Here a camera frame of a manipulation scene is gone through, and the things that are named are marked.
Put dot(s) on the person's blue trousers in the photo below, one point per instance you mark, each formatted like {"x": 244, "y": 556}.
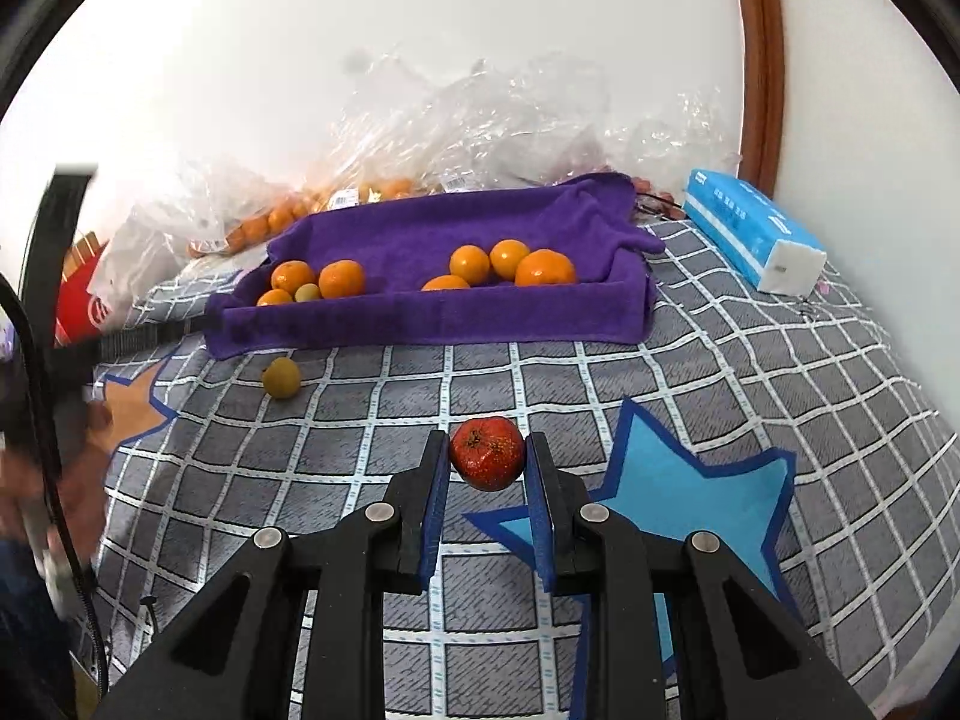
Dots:
{"x": 30, "y": 630}

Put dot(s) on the white plastic bag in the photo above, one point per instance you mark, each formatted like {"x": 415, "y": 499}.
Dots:
{"x": 135, "y": 270}

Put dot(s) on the large orange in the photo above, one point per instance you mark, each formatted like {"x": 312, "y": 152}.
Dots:
{"x": 547, "y": 268}

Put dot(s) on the brown wooden door frame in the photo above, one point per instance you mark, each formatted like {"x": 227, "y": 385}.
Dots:
{"x": 759, "y": 60}

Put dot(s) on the pile of bagged kumquats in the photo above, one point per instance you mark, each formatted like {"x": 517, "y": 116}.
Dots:
{"x": 382, "y": 189}

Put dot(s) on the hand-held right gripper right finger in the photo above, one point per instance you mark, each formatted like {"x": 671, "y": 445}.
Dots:
{"x": 541, "y": 517}

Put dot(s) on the small red fruit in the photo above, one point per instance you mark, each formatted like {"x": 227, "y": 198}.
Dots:
{"x": 487, "y": 454}

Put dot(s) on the grey checked star bedsheet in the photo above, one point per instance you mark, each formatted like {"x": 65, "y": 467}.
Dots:
{"x": 750, "y": 390}

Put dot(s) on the large crumpled clear plastic bag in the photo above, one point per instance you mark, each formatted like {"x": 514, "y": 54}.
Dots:
{"x": 510, "y": 120}

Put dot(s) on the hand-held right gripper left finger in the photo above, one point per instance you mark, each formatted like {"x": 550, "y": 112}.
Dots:
{"x": 435, "y": 517}

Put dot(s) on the small orange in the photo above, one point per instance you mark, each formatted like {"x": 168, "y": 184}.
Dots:
{"x": 275, "y": 298}

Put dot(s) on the person's left hand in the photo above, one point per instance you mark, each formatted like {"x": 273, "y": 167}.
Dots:
{"x": 75, "y": 480}

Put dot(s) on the blue tissue pack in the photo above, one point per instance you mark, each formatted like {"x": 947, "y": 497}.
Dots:
{"x": 750, "y": 232}

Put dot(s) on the yellow-green round fruit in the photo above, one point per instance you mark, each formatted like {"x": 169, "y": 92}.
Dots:
{"x": 307, "y": 292}
{"x": 281, "y": 377}

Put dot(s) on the purple towel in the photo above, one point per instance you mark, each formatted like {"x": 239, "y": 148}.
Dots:
{"x": 450, "y": 322}

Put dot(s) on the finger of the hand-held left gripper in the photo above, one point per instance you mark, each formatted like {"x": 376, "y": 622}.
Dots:
{"x": 157, "y": 337}

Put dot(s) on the red bag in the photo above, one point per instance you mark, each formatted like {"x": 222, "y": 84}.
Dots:
{"x": 82, "y": 307}

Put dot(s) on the pile of small red fruits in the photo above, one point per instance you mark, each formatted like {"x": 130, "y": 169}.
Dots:
{"x": 651, "y": 191}

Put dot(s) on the pile of bagged oranges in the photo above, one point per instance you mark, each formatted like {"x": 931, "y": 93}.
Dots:
{"x": 274, "y": 221}

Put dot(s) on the oval kumquat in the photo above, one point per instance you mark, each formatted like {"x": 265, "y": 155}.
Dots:
{"x": 446, "y": 283}

